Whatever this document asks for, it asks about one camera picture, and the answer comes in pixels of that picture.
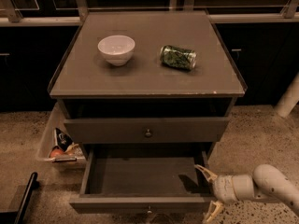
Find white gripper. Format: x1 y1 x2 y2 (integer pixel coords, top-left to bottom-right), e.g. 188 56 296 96
194 164 237 224

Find grey drawer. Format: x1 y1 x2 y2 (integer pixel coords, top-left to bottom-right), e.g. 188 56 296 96
70 148 214 214
64 117 229 144

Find grey top drawer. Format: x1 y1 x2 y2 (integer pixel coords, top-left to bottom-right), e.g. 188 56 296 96
64 117 229 144

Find grey drawer cabinet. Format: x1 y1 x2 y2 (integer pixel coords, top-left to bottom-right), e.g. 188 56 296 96
50 11 246 154

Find green soda can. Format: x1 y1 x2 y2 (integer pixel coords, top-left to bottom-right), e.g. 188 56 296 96
160 45 197 71

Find clear plastic bin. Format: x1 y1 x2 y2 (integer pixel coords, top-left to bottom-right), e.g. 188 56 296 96
36 104 86 170

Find black chip bag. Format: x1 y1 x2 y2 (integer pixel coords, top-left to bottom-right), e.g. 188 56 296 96
54 128 73 151

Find red apple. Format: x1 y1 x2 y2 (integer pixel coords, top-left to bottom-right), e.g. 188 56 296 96
50 148 64 158

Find white ceramic bowl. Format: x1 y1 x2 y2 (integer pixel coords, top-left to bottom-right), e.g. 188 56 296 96
97 35 135 66

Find black bar object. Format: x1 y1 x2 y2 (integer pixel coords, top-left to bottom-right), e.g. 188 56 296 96
0 172 39 224

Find white post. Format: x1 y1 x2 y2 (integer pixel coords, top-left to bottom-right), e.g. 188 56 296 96
275 73 299 118

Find metal railing frame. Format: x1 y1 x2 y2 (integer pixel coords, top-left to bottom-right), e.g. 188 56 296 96
0 0 299 27

